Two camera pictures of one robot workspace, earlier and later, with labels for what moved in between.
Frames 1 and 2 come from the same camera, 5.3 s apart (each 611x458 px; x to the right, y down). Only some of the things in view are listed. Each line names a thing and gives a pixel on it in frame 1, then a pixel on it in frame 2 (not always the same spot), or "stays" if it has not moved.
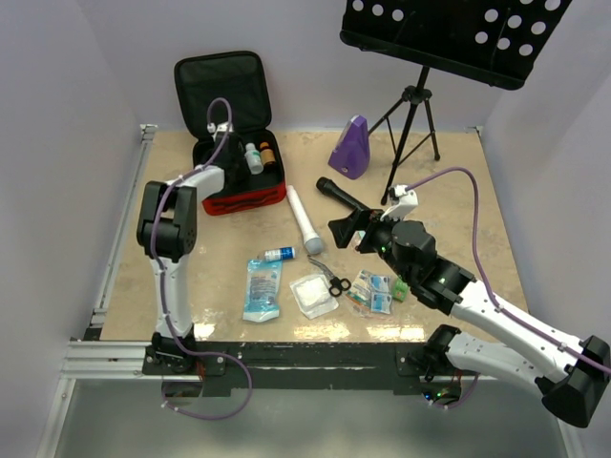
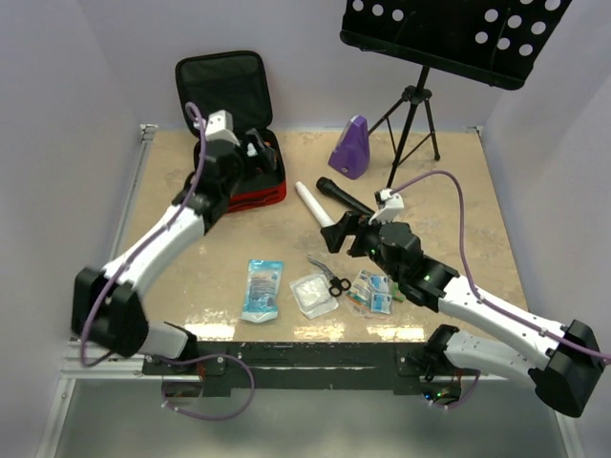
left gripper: x=243 y=171 to x=259 y=164
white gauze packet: x=313 y=296 stays
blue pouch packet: x=263 y=290 stays
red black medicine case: x=231 y=88 stays
